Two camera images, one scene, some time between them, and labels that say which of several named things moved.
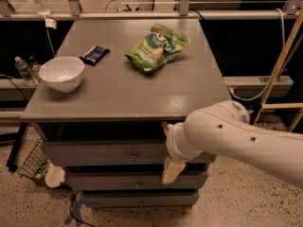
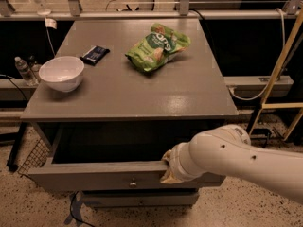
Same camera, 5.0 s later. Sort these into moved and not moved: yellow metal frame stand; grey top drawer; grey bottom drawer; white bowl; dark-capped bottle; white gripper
Moved: white gripper; grey top drawer
Not moved: grey bottom drawer; dark-capped bottle; white bowl; yellow metal frame stand
